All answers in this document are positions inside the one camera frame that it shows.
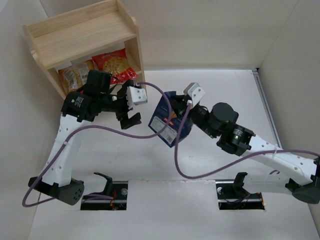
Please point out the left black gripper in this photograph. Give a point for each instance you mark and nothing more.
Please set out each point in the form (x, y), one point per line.
(122, 104)

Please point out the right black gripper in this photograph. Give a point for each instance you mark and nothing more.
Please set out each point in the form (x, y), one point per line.
(182, 107)

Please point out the blue pasta box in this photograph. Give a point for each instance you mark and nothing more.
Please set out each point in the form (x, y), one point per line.
(159, 119)

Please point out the red pasta bag front side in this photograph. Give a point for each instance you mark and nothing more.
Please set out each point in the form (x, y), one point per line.
(115, 63)

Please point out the red pasta bag label side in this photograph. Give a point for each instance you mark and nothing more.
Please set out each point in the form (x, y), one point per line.
(75, 76)

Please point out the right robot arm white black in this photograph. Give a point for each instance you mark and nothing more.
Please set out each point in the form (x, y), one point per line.
(295, 172)

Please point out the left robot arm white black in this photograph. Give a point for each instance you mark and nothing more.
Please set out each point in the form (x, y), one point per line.
(78, 112)

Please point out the wooden two-tier shelf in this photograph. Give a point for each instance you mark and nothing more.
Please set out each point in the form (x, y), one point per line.
(71, 35)

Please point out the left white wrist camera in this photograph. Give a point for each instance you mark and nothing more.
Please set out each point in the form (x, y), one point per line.
(136, 96)

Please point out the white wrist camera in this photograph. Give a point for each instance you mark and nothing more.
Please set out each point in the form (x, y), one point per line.
(195, 92)
(136, 96)

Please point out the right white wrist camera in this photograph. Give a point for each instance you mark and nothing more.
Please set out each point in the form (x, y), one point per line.
(195, 92)

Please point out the right aluminium table rail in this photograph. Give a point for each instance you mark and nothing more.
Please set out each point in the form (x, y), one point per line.
(267, 110)

